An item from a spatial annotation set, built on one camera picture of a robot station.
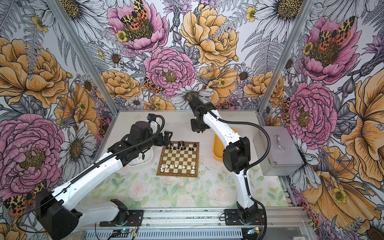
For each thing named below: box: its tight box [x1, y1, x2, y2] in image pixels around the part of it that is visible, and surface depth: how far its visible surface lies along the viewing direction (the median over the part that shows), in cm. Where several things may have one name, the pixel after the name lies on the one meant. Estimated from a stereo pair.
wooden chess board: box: [156, 141, 200, 178], surface depth 96 cm
